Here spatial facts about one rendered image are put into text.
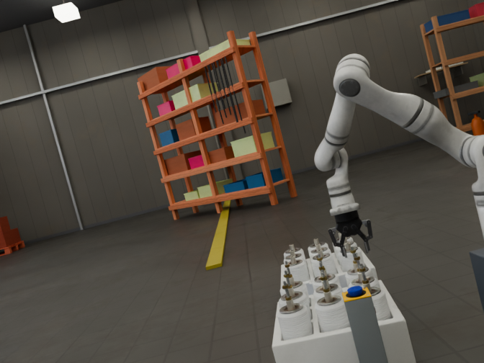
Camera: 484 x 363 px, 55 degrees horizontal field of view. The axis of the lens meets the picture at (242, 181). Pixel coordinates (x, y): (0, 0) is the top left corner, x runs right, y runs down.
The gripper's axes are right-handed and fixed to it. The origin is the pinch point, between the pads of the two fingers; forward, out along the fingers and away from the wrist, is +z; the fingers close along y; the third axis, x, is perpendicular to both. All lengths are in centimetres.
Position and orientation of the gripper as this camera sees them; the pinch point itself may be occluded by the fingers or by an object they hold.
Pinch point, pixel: (356, 251)
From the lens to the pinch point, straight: 156.0
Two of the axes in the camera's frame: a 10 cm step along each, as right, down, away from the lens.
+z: 2.7, 9.6, 0.5
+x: -1.8, 1.0, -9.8
